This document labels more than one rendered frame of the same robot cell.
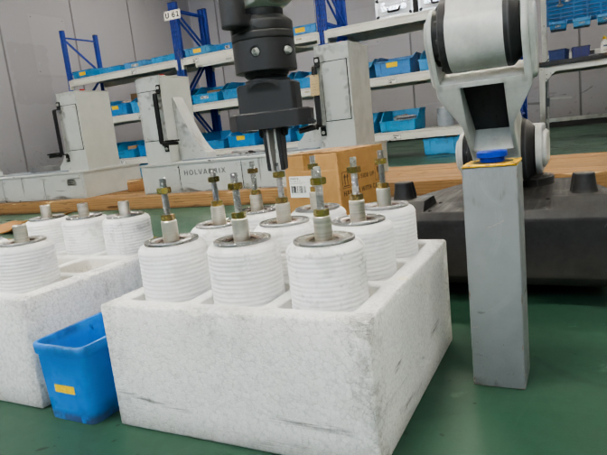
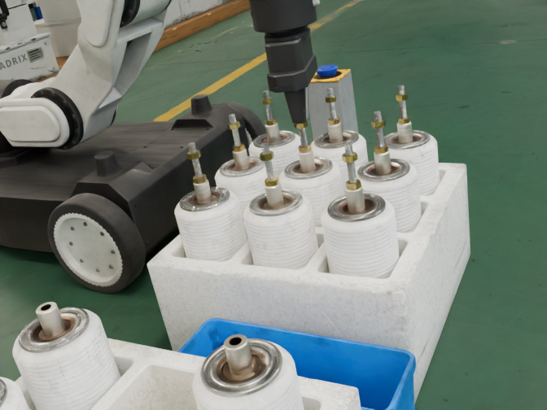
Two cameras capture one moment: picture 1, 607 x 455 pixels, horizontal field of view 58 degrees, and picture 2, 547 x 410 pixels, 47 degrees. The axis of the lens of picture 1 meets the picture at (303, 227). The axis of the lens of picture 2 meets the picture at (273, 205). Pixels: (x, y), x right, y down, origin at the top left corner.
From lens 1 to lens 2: 126 cm
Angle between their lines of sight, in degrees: 83
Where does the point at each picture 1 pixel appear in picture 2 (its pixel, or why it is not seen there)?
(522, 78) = (161, 26)
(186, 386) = (434, 303)
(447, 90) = (119, 45)
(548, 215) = (218, 132)
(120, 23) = not seen: outside the picture
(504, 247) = (354, 127)
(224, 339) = (442, 235)
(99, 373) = (396, 381)
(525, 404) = not seen: hidden behind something
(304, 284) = (435, 167)
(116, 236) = (102, 355)
